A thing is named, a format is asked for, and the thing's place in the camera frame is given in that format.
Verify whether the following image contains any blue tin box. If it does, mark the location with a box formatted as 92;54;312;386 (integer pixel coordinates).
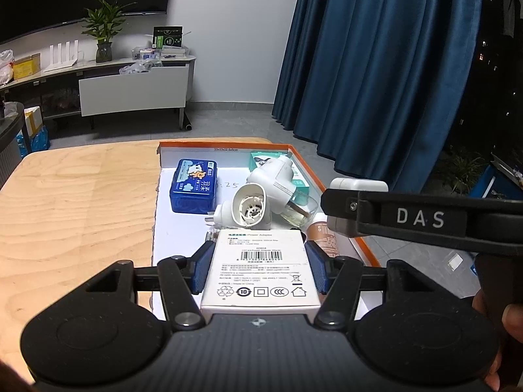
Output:
169;158;217;214

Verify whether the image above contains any pink cylindrical bottle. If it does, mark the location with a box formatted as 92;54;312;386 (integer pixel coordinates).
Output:
306;221;340;257

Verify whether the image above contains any white router with antennas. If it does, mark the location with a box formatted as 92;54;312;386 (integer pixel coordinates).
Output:
42;40;79;73

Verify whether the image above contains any person's right hand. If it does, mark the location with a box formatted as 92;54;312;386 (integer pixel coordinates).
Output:
471;288;523;392

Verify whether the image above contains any dark blue curtain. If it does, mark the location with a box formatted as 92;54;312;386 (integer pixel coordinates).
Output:
272;0;481;193

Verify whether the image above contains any black glass round table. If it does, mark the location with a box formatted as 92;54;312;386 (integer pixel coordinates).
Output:
0;99;31;187

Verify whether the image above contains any white round plug heater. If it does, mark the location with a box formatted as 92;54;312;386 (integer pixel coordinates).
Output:
205;183;272;230

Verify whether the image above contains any white adapter packaging box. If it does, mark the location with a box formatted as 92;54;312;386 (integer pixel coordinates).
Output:
200;229;320;321

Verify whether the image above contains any potted green plant on console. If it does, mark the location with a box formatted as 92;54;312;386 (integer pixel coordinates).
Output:
81;0;134;63

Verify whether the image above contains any yellow box on console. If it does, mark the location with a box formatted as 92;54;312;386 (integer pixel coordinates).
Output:
12;53;41;81

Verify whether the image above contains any black green picture frame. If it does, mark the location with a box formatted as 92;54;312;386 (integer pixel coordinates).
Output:
152;26;183;50

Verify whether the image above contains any white yellow cardboard box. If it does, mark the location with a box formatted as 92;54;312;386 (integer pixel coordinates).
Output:
24;105;43;138

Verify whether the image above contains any white plastic bag on console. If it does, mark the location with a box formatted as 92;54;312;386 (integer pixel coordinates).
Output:
0;50;14;86

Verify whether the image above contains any clear repellent liquid bottle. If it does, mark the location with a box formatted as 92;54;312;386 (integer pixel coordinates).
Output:
280;190;319;228

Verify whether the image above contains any orange rimmed white tray box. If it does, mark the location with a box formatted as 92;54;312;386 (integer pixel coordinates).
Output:
150;140;383;323

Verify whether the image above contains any blue plastic bag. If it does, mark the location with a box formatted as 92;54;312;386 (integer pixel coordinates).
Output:
16;126;51;157

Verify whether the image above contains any long TV console cabinet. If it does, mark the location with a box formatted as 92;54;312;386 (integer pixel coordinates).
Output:
1;56;196;130

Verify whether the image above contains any teal white product box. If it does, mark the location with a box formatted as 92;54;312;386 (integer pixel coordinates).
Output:
249;151;309;196

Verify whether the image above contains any white mosquito repellent plug heater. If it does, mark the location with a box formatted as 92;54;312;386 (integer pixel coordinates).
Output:
246;169;296;214

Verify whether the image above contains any white square power adapter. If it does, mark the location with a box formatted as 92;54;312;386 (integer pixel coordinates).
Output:
321;177;388;238

